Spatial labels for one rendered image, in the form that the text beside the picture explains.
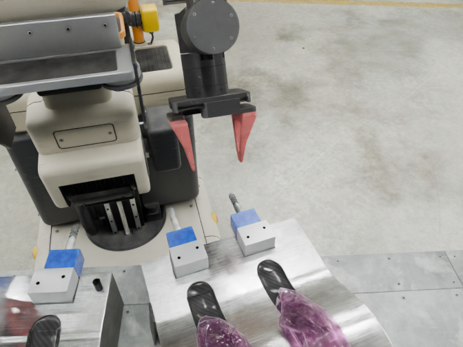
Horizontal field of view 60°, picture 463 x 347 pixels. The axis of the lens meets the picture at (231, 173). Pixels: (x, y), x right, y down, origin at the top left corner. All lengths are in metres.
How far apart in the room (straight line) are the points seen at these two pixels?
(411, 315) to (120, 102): 0.67
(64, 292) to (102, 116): 0.42
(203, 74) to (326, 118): 1.92
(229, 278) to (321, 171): 1.49
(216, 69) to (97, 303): 0.34
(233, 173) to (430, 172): 0.98
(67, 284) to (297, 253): 0.33
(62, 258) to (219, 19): 0.38
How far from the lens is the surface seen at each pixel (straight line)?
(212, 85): 0.52
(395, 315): 0.69
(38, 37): 0.77
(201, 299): 0.60
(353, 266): 0.71
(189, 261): 0.59
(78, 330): 0.56
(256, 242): 0.61
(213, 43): 0.45
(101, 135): 0.91
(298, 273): 0.62
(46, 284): 0.58
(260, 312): 0.57
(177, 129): 0.51
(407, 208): 1.99
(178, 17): 0.53
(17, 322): 0.60
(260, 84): 2.66
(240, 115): 0.54
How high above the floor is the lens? 1.37
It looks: 44 degrees down
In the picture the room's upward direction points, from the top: straight up
